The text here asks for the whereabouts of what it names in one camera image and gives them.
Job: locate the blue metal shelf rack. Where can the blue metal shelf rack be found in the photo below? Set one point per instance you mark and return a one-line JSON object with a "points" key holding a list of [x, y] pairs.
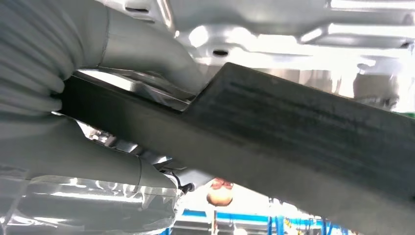
{"points": [[246, 216]]}

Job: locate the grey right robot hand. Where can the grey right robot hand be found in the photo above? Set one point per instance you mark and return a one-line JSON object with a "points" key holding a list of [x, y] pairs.
{"points": [[64, 168]]}

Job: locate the person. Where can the person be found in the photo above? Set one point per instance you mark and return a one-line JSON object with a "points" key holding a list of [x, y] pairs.
{"points": [[219, 196]]}

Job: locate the stamped grey metal panel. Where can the stamped grey metal panel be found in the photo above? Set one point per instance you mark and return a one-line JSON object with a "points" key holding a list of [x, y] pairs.
{"points": [[259, 19]]}

